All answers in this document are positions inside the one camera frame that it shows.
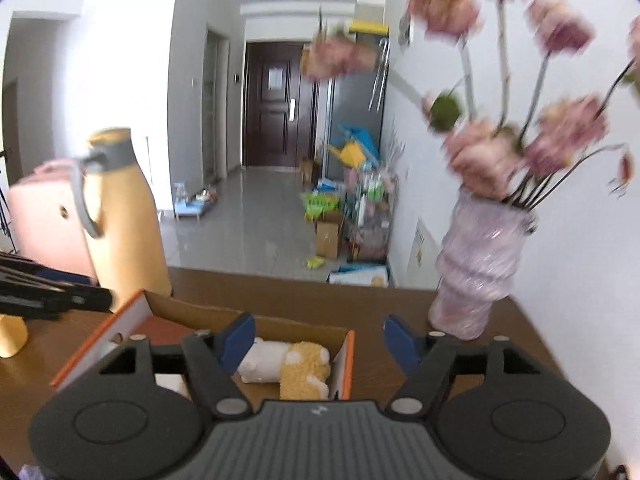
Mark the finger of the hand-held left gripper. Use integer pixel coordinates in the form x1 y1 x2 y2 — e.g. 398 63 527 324
0 252 114 321

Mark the pink hard-shell suitcase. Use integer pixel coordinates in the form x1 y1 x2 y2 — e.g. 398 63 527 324
7 158 99 281

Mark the purple textured vase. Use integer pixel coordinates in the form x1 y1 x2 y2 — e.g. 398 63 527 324
427 187 539 342

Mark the blue and yellow plastic item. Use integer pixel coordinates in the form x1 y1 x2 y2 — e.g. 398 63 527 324
324 122 382 171

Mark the yellow and black box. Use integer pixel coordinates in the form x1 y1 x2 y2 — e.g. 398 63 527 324
348 19 390 36

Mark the dark brown entrance door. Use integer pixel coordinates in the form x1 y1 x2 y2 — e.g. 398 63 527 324
242 41 321 169

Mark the brown cardboard box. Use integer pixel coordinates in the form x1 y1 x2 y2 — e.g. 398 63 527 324
314 209 346 259

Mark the flat blue and white box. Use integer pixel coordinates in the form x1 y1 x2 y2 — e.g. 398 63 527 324
327 264 390 289

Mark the yellow ceramic mug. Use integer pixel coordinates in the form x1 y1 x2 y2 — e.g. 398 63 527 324
0 312 29 360

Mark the yellow thermos jug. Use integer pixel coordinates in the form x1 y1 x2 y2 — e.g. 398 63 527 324
79 128 174 314

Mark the dried pink rose bouquet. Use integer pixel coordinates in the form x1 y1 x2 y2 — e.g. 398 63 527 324
302 0 640 211

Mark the green plastic item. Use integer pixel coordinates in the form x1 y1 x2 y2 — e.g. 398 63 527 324
302 189 341 224

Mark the grey refrigerator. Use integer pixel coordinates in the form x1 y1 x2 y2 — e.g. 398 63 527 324
327 34 389 171

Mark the red cardboard box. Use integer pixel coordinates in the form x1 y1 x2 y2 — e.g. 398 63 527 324
49 288 357 401

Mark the small brown paper bag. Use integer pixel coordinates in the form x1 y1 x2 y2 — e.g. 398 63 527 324
299 157 321 186

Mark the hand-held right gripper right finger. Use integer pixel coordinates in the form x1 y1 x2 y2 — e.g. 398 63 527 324
382 315 543 418

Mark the white wall panel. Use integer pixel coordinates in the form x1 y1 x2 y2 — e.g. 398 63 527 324
398 14 415 51

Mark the white and yellow plush toy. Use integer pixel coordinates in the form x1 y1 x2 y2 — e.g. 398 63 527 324
235 338 332 401

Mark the wire rack with bottles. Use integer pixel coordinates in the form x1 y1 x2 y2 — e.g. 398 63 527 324
344 167 399 264

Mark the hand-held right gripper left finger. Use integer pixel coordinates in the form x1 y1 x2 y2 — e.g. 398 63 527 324
97 312 257 420

